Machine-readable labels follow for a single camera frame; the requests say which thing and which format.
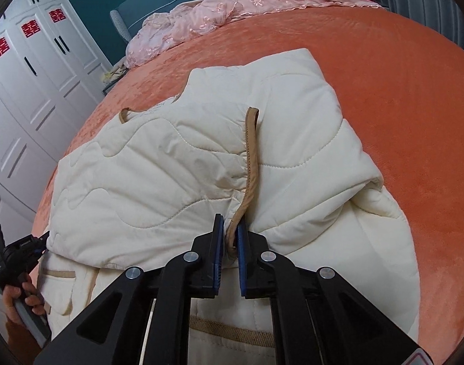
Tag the orange bedspread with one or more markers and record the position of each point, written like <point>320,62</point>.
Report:
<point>387,102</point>

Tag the person's left hand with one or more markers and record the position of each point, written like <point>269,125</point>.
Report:
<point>26,296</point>

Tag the cream quilted jacket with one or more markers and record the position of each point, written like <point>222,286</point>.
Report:
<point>171,182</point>

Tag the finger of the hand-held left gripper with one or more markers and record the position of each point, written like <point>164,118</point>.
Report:
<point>39,249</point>

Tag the pink lace blanket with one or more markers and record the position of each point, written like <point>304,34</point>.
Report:
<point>201,19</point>

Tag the white wardrobe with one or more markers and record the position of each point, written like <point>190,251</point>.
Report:
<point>30,95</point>

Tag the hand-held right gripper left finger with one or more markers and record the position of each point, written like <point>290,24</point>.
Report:
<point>217,258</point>

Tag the grey striped curtain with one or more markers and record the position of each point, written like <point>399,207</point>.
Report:
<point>425,3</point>

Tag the cluttered bedside table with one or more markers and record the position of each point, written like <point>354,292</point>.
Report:
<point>112,78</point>

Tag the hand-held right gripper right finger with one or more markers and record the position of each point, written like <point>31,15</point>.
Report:
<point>242,262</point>

